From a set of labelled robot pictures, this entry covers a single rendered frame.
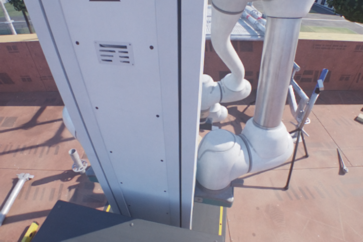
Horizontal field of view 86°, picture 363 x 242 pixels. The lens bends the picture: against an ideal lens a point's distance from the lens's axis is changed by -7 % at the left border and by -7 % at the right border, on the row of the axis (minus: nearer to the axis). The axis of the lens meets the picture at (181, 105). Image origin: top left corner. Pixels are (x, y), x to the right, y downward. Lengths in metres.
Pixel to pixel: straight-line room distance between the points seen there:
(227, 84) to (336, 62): 2.33
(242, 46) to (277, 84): 1.84
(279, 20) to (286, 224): 1.43
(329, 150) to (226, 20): 1.96
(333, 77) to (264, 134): 2.56
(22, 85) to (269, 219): 3.18
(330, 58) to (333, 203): 1.75
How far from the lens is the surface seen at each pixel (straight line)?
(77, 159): 1.86
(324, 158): 2.31
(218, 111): 1.34
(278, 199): 1.85
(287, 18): 0.68
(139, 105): 0.48
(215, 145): 0.73
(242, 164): 0.80
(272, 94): 0.74
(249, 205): 1.75
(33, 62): 3.07
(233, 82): 0.96
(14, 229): 1.99
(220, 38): 0.71
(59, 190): 1.98
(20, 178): 2.16
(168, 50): 0.39
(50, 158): 2.25
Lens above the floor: 1.51
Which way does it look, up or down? 38 degrees down
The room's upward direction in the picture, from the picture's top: straight up
